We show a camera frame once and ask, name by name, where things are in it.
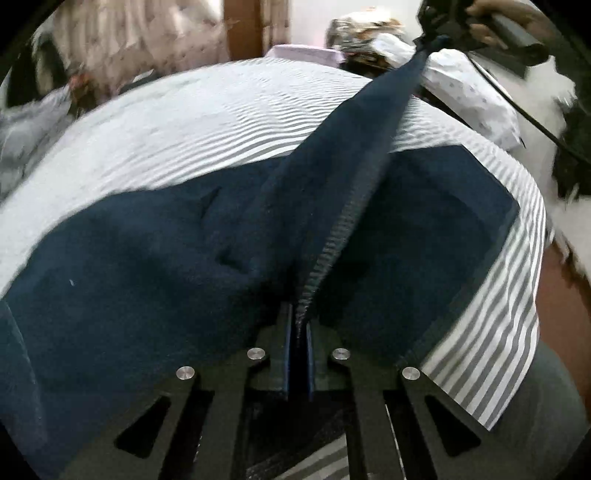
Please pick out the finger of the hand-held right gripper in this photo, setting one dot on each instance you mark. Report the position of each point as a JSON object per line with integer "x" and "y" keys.
{"x": 438, "y": 21}

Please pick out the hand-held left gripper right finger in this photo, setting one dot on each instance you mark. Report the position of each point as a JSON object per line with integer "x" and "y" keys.
{"x": 310, "y": 360}

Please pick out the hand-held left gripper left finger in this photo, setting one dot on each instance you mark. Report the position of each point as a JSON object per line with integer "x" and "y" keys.
{"x": 288, "y": 355}

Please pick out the dark blue denim pants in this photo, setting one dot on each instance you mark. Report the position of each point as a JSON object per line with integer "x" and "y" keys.
{"x": 138, "y": 277}

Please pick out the person's right hand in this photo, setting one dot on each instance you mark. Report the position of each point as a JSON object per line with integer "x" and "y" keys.
{"x": 517, "y": 9}

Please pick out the black and white fuzzy cloth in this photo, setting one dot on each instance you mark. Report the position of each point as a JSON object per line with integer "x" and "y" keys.
{"x": 549, "y": 101}

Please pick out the floral pillow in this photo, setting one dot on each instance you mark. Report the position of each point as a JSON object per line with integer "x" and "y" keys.
{"x": 360, "y": 32}

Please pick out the purple cloth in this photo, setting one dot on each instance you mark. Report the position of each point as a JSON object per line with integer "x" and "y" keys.
{"x": 314, "y": 53}

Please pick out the brown striped curtain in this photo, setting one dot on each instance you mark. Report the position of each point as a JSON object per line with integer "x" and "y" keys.
{"x": 274, "y": 23}

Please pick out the brown wooden door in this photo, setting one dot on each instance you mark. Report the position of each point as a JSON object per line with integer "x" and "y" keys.
{"x": 240, "y": 27}

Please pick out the grey cloth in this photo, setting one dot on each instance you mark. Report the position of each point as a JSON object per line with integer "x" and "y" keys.
{"x": 545, "y": 415}

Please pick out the grey white striped bed sheet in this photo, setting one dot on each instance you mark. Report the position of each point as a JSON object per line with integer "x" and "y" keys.
{"x": 184, "y": 120}

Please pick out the beige patterned curtain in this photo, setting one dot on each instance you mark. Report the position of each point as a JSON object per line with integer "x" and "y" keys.
{"x": 138, "y": 37}

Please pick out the grey checked quilt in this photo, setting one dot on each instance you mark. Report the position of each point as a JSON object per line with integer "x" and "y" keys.
{"x": 27, "y": 134}

